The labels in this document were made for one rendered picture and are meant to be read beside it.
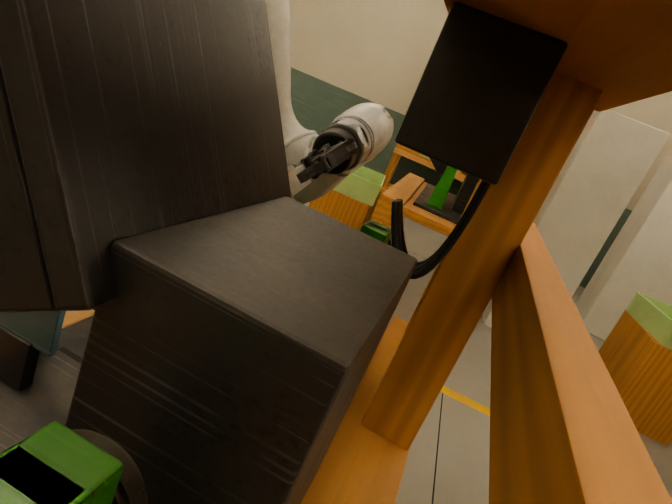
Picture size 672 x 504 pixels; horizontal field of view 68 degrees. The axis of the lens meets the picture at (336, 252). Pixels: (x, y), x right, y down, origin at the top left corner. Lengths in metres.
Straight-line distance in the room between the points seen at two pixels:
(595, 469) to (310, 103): 7.81
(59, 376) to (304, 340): 0.52
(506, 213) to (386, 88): 7.04
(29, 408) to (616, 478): 0.63
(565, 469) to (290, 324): 0.17
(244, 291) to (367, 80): 7.50
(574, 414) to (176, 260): 0.26
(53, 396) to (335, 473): 0.40
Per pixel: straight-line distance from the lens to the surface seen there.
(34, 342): 0.71
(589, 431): 0.31
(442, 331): 0.80
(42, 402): 0.74
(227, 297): 0.33
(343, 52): 7.93
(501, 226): 0.76
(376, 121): 0.96
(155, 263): 0.35
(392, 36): 7.82
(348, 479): 0.80
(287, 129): 1.07
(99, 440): 0.33
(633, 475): 0.30
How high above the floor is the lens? 1.39
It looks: 18 degrees down
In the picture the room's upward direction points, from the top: 23 degrees clockwise
